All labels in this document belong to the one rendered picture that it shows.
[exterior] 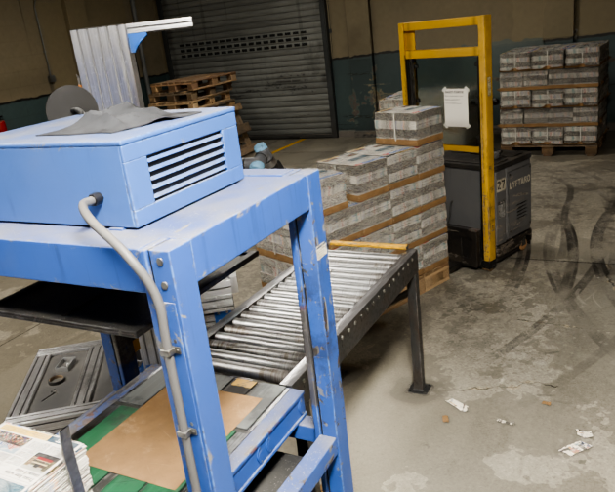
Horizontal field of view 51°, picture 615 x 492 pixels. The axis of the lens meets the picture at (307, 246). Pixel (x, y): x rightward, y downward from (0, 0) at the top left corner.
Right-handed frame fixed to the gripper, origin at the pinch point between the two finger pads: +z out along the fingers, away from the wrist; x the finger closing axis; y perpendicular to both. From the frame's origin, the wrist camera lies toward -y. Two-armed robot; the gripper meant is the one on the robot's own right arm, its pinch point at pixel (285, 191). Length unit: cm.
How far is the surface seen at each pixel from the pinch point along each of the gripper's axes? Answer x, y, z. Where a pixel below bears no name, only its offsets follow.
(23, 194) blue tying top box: -134, -133, -148
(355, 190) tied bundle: -16.5, 33.2, 28.1
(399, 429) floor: -111, -80, 68
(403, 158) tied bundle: -19, 77, 40
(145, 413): -118, -152, -64
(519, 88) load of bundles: 144, 435, 260
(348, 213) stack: -19.0, 18.6, 33.1
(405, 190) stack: -19, 67, 60
